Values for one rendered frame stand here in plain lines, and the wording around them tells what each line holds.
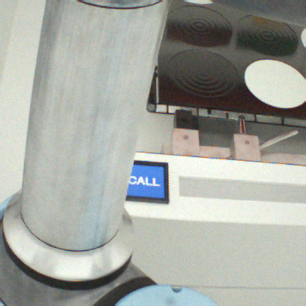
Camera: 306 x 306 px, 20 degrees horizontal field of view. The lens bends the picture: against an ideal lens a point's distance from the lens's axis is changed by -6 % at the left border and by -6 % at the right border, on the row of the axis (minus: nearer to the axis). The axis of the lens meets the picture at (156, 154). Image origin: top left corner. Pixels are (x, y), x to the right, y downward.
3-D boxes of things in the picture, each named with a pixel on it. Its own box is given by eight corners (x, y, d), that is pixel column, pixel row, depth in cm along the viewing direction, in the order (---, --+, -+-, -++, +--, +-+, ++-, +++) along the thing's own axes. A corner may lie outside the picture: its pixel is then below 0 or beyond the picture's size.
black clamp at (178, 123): (173, 120, 121) (175, 106, 119) (190, 121, 121) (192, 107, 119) (174, 139, 119) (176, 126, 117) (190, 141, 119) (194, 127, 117)
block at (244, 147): (229, 147, 120) (233, 132, 117) (253, 150, 120) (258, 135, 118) (233, 195, 114) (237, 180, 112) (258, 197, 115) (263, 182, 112)
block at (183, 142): (168, 142, 119) (172, 126, 116) (194, 144, 119) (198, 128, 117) (170, 190, 113) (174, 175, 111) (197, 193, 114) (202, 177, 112)
